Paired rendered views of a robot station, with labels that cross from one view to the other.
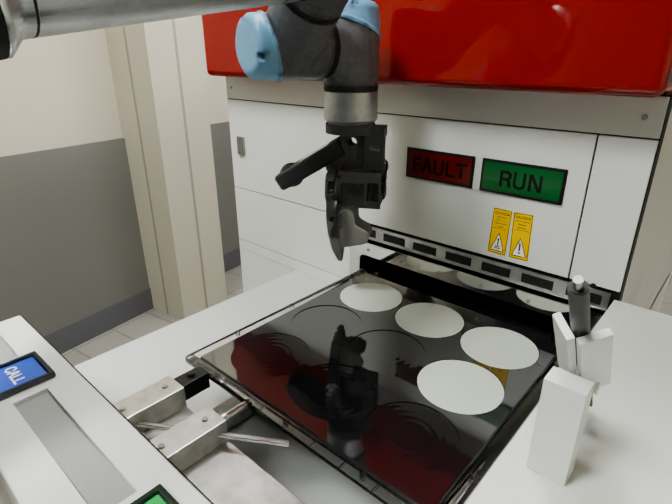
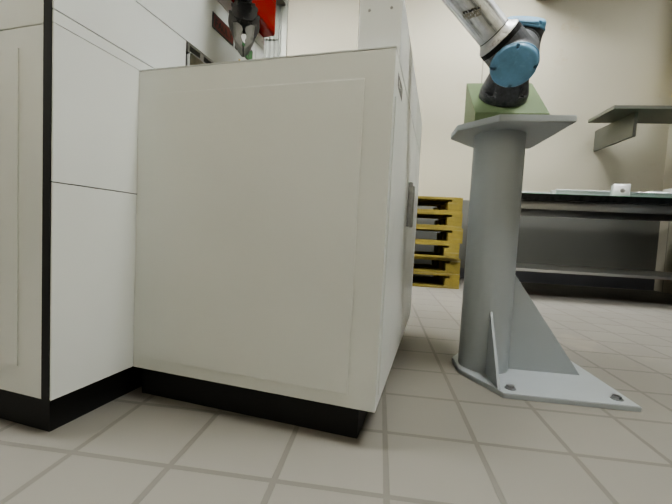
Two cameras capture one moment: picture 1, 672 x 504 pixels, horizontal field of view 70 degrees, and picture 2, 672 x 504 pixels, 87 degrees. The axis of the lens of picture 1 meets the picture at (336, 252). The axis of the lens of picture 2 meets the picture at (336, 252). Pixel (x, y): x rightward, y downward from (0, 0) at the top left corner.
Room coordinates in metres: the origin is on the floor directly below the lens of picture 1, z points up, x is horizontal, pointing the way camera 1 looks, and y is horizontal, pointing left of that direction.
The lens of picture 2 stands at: (0.89, 1.10, 0.45)
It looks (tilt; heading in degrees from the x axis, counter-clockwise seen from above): 3 degrees down; 244
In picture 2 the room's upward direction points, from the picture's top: 3 degrees clockwise
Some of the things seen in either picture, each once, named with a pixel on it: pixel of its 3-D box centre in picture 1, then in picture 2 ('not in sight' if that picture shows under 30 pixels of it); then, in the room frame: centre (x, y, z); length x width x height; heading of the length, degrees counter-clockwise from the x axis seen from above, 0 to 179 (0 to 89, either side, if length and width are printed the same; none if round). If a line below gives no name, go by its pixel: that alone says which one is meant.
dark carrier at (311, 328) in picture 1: (386, 351); not in sight; (0.54, -0.07, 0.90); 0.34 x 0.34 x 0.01; 48
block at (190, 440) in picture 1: (185, 442); not in sight; (0.38, 0.15, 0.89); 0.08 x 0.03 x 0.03; 138
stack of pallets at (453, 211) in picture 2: not in sight; (396, 239); (-1.20, -1.84, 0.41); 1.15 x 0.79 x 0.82; 148
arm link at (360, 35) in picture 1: (349, 47); not in sight; (0.69, -0.02, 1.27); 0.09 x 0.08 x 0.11; 126
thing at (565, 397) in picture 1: (572, 389); not in sight; (0.29, -0.18, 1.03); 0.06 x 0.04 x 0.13; 138
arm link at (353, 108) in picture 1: (351, 107); not in sight; (0.70, -0.02, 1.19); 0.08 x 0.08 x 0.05
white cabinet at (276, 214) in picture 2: not in sight; (318, 243); (0.40, -0.06, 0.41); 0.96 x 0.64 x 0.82; 48
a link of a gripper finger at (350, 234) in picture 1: (349, 236); (249, 44); (0.68, -0.02, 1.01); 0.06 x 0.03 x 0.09; 78
